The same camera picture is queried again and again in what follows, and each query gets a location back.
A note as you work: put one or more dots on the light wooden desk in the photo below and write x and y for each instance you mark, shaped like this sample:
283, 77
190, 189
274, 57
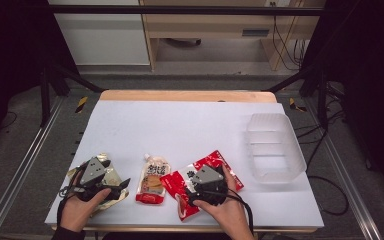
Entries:
210, 23

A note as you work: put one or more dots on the yellow black tape strip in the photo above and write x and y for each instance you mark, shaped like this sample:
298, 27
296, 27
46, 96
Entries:
295, 105
81, 104

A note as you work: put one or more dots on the foil snack packet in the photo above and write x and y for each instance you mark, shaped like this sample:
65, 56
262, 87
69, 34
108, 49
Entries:
113, 176

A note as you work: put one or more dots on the white table sheet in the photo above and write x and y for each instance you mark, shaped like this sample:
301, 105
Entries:
180, 133

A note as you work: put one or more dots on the black horizontal frame bar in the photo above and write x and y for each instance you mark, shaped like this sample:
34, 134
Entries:
180, 10

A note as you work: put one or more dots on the aluminium rail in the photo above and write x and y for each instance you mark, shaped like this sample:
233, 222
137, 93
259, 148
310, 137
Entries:
23, 166
346, 180

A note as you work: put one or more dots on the person's right hand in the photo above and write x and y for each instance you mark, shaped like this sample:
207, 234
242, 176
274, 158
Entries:
228, 213

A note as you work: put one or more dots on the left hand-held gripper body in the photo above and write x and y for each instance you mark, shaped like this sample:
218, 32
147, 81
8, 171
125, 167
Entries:
92, 173

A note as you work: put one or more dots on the spout pouch with burger picture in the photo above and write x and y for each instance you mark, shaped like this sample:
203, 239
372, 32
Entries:
151, 181

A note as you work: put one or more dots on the wooden table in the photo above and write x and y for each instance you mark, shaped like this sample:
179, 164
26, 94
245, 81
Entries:
186, 96

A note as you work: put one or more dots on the red seasoning packet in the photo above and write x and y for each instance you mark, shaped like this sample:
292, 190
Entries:
176, 186

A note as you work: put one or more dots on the person's left hand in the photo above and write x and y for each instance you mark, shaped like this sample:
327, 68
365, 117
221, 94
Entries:
78, 211

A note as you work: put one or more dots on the clear plastic container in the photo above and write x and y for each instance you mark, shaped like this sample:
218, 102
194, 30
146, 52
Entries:
275, 153

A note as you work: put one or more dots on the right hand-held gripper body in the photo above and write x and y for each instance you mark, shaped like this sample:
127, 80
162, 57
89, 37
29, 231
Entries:
208, 186

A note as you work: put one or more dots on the white cabinet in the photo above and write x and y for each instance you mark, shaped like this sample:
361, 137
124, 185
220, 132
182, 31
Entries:
103, 36

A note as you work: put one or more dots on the black metal stand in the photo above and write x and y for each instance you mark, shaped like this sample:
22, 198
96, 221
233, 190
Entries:
46, 96
321, 100

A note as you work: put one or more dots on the black curtain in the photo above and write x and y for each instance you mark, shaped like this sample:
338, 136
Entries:
370, 83
10, 66

